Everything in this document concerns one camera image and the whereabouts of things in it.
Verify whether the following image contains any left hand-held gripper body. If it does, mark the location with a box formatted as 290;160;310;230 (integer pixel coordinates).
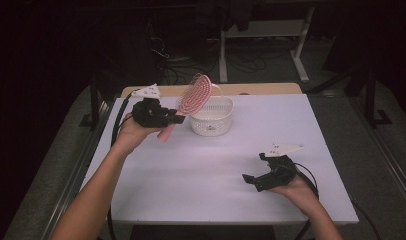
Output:
130;83;177;129

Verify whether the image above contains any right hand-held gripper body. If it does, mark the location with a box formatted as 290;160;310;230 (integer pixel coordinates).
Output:
256;142;306;193

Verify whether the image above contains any pink hairbrush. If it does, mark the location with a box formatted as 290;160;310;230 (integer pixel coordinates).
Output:
156;73;214;143

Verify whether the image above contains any white plastic basket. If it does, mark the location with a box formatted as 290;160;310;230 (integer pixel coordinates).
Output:
189;83;235;137

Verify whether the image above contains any person's left hand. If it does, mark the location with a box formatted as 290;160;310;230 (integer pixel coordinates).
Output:
117;112;166;152

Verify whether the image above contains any person's right hand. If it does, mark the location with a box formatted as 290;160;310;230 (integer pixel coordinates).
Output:
269;172;321;215

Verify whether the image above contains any black metal stand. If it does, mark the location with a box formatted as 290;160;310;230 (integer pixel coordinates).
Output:
79;71;107;128
344;64;394;128

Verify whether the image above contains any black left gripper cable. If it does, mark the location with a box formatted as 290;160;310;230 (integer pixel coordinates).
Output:
105;89;142;240

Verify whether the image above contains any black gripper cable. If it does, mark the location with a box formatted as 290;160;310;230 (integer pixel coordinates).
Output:
293;162;321;240
105;89;142;240

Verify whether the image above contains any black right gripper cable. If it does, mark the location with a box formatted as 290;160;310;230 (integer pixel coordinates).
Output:
293;162;321;240

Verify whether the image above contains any tangle of floor cables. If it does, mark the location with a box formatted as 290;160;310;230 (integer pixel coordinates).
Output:
146;19;222;85

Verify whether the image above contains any aluminium rail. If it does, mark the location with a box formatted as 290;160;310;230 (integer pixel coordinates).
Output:
349;98;406;216
40;99;116;240

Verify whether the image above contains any black floor cable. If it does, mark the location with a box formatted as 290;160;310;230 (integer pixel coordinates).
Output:
350;199;383;240

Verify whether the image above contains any white metal desk frame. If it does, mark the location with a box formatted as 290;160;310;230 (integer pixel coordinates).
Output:
218;5;316;84

